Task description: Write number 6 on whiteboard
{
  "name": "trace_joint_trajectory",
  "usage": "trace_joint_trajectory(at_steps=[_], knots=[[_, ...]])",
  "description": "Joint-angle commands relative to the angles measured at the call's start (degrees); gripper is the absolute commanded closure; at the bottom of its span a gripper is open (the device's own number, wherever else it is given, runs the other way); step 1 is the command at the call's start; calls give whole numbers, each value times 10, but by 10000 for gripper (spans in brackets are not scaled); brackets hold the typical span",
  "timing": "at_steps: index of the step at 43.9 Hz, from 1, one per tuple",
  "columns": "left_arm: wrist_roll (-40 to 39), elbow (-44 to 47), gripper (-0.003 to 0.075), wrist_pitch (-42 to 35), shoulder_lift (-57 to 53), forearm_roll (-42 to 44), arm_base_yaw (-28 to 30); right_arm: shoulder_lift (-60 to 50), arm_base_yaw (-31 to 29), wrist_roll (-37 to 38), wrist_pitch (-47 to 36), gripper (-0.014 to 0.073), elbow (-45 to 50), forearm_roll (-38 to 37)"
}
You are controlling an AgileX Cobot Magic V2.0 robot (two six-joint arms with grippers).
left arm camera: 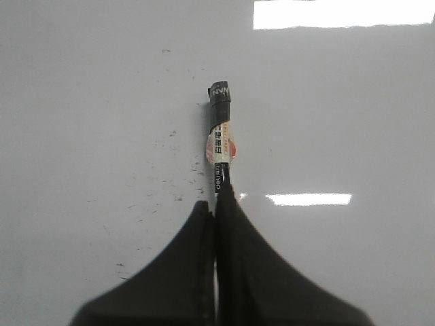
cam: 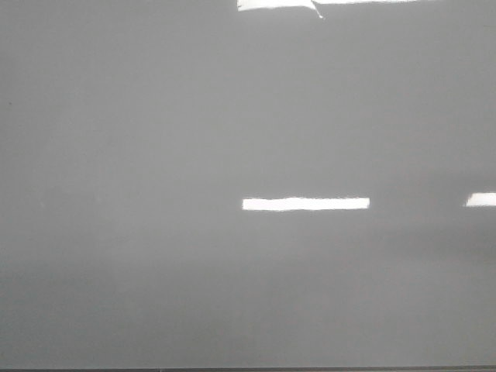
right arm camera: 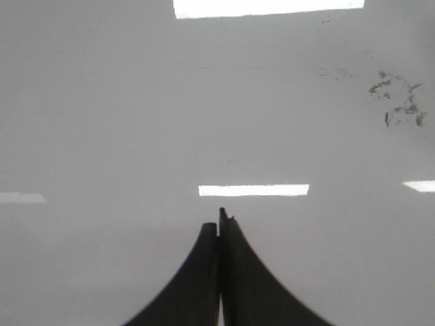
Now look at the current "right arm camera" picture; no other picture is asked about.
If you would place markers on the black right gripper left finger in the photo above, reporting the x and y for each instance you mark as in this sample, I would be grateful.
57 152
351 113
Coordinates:
192 296

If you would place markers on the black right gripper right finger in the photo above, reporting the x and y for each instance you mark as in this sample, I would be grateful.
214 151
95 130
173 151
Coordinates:
251 295

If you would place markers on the white whiteboard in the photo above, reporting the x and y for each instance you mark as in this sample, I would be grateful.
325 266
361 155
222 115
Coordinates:
124 129

